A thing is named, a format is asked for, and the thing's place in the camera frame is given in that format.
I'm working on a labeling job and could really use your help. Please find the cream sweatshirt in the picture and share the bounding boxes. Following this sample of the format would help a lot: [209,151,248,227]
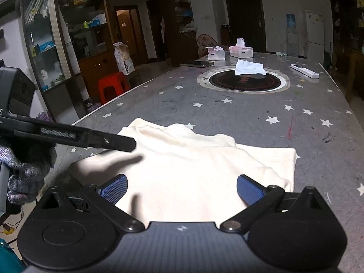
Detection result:
[69,118,297,225]

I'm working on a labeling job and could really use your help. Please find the pink floral folding fan chair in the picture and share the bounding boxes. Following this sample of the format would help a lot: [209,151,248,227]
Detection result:
[197,34,218,58]

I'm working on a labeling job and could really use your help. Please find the grey knitted gloved left hand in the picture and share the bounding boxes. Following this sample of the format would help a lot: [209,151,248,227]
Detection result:
[1,142,57,205]

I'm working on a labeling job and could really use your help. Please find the glass door bookshelf cabinet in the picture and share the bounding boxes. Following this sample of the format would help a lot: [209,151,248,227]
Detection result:
[20,0,85,124]

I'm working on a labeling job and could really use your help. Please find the grey star pattern table cover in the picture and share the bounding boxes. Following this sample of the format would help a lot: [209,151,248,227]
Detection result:
[42,51,364,273]

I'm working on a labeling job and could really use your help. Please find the red plastic stool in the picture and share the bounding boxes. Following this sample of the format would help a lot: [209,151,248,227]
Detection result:
[97,72,131,104]

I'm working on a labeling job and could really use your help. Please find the white printed paper bag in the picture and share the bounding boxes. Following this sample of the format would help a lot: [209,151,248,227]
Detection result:
[113,42,134,75]

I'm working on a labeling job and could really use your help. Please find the dark wooden display cabinet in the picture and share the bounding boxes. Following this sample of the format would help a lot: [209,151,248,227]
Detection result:
[57,0,118,97]

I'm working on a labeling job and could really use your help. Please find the round black induction cooktop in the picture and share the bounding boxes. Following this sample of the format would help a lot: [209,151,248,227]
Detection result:
[197,66,291,95]

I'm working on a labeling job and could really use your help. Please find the white crumpled cloth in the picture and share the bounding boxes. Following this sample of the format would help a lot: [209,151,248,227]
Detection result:
[235,59,267,76]

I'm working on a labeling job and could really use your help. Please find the white remote control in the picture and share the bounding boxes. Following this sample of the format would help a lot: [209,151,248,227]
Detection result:
[290,64,320,79]

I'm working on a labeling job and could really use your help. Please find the dark tablet on table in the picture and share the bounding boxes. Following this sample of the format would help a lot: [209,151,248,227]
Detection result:
[181,61,214,68]

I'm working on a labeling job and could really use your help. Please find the pink white tissue box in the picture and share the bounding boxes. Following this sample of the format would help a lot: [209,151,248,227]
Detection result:
[229,38,254,59]

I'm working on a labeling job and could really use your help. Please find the small white pink box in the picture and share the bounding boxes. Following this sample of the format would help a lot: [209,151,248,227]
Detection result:
[206,46,225,61]

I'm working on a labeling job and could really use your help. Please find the water dispenser with blue bottle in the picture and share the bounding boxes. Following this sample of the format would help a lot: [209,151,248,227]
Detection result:
[286,14,299,57]

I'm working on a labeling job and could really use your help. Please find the white refrigerator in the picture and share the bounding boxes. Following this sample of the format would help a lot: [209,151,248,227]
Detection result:
[305,10,325,64]

